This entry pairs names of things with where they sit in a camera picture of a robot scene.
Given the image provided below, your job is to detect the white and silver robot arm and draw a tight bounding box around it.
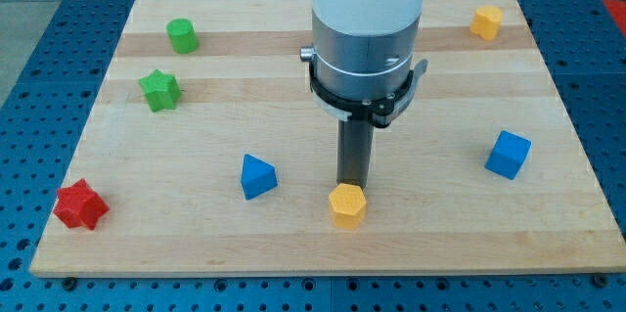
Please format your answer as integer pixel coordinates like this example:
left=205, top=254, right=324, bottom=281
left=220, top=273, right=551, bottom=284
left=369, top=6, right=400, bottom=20
left=300, top=0, right=423, bottom=101

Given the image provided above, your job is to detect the dark cylindrical pointer tool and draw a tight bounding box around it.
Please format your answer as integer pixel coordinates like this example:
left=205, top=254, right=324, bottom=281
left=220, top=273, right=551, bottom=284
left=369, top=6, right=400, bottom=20
left=336, top=120, right=374, bottom=188

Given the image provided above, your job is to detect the blue triangular prism block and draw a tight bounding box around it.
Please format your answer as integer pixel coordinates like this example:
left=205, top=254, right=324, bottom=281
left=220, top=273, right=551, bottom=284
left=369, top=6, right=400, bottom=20
left=240, top=154, right=278, bottom=201

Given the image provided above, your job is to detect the yellow hexagon block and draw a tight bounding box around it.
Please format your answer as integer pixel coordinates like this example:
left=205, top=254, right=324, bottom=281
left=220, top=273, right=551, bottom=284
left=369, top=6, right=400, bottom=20
left=329, top=183, right=367, bottom=230

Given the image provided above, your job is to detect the wooden board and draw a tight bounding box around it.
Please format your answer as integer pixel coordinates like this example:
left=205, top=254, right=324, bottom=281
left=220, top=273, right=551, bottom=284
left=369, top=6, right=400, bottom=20
left=30, top=0, right=625, bottom=278

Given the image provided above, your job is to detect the green star block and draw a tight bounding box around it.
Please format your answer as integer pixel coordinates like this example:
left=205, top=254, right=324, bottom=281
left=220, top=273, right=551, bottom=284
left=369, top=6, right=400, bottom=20
left=138, top=69, right=182, bottom=112

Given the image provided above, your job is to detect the green cylinder block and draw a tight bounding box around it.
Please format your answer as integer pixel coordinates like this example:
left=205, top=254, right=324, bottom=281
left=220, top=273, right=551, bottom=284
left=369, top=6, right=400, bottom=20
left=166, top=18, right=199, bottom=54

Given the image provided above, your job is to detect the blue cube block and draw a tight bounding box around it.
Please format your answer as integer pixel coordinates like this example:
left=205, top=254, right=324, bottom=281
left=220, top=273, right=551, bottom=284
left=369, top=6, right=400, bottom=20
left=484, top=130, right=532, bottom=180

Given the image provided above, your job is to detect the yellow rounded block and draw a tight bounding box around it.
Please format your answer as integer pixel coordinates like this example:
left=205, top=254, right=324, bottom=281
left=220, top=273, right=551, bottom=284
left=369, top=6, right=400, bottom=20
left=469, top=6, right=503, bottom=41

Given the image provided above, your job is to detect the red star block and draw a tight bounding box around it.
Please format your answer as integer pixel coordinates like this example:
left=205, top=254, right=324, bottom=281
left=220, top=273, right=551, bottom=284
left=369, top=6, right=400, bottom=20
left=53, top=178, right=110, bottom=231

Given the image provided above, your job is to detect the black clamp ring with lever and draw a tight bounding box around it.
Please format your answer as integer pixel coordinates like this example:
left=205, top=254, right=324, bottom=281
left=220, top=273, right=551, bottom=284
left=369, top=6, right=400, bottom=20
left=307, top=58, right=429, bottom=130

